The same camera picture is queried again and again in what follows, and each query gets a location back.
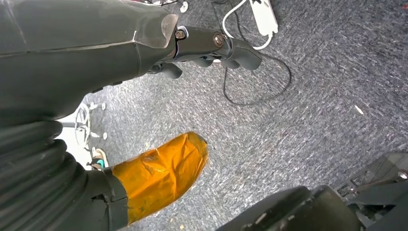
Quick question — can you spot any teal slipper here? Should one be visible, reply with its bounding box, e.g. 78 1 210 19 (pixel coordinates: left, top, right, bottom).
88 148 109 171

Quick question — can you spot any dark robot foot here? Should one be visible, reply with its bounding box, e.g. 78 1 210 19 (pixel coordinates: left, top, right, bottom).
333 152 408 231

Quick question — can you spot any white power strip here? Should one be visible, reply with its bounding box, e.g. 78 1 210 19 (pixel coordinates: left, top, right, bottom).
248 0 279 36

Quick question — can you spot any dark robot leg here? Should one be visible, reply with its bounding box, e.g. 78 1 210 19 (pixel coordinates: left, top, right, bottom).
217 185 362 231

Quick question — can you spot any white power cable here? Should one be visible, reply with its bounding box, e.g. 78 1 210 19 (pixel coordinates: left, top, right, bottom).
221 0 274 51

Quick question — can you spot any black floor cable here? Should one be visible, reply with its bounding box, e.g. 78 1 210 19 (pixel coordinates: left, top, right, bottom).
210 0 292 106

